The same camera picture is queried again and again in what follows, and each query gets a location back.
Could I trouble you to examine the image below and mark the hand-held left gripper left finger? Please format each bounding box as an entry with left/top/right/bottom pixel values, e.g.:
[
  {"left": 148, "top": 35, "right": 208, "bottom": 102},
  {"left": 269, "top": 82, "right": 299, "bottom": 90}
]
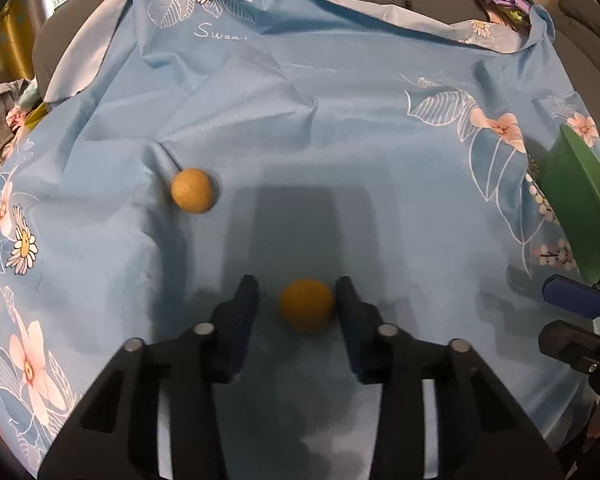
[{"left": 37, "top": 275, "right": 260, "bottom": 480}]

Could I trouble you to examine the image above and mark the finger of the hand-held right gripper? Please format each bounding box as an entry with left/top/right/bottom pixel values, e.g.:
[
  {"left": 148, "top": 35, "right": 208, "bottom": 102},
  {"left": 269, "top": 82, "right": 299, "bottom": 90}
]
[
  {"left": 538, "top": 320, "right": 600, "bottom": 377},
  {"left": 541, "top": 275, "right": 600, "bottom": 319}
]

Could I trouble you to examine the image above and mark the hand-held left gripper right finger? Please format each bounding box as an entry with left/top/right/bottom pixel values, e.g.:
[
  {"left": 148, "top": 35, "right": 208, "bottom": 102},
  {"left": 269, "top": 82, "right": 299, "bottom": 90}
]
[{"left": 335, "top": 276, "right": 566, "bottom": 480}]

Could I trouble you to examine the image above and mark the tan longan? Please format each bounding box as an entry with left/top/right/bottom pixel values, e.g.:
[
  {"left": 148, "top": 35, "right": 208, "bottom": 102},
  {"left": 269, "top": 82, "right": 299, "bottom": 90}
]
[
  {"left": 171, "top": 168, "right": 219, "bottom": 214},
  {"left": 279, "top": 279, "right": 336, "bottom": 335}
]

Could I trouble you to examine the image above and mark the green plastic bowl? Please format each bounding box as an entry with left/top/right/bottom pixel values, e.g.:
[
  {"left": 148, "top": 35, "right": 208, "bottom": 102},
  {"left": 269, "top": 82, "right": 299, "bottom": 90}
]
[{"left": 540, "top": 122, "right": 600, "bottom": 286}]

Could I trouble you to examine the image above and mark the light blue floral cloth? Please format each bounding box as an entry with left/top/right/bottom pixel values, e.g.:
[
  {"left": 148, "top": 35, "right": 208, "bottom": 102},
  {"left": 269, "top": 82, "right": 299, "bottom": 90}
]
[{"left": 0, "top": 0, "right": 600, "bottom": 480}]

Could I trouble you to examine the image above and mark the grey clothing pile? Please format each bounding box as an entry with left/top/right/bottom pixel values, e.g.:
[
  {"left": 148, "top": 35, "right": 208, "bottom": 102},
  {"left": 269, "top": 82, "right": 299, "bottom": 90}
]
[{"left": 0, "top": 77, "right": 47, "bottom": 183}]

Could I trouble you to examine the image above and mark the yellow curtain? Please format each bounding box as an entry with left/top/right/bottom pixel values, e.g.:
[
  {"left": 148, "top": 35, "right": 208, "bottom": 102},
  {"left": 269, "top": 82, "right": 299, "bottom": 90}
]
[{"left": 0, "top": 0, "right": 37, "bottom": 82}]

